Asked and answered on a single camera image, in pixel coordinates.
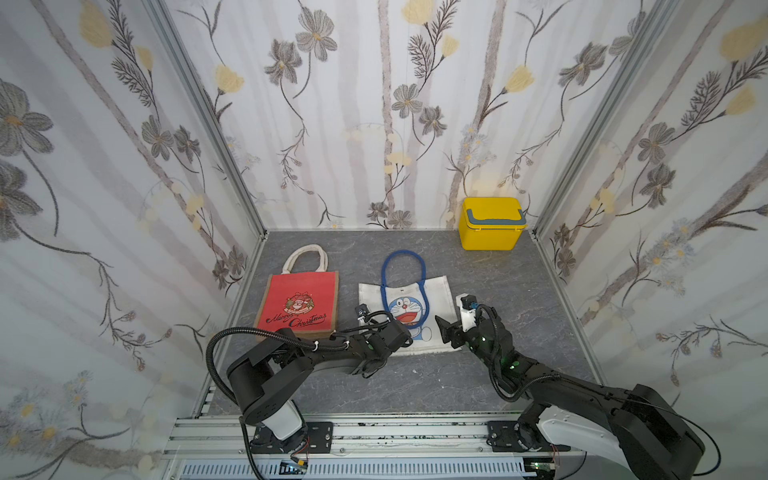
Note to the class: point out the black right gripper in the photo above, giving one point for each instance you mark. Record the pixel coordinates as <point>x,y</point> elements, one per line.
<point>459,334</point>

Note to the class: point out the white Doraemon canvas bag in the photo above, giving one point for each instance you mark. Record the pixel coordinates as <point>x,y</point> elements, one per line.
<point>416,306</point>

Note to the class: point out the red Christmas jute bag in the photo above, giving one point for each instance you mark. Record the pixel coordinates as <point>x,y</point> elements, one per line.
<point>304,302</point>

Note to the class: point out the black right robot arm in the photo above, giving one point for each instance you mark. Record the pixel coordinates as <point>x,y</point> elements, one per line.
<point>635,428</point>

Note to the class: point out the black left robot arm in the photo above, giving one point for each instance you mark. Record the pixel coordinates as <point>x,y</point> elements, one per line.
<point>263,381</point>

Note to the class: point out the yellow lunch box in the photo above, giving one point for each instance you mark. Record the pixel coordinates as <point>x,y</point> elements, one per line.
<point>491,223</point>

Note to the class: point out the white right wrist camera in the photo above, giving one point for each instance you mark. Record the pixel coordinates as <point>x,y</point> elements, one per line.
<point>467,305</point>

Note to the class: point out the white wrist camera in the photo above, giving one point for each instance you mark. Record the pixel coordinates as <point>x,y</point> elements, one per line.
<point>363,314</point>
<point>467,305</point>

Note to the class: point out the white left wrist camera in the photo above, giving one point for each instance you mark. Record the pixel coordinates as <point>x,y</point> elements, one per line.
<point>363,314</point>

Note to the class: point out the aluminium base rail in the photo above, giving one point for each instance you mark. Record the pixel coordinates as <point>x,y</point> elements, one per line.
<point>213,447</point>

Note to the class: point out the white slotted cable duct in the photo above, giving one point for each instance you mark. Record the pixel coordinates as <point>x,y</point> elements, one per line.
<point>397,468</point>

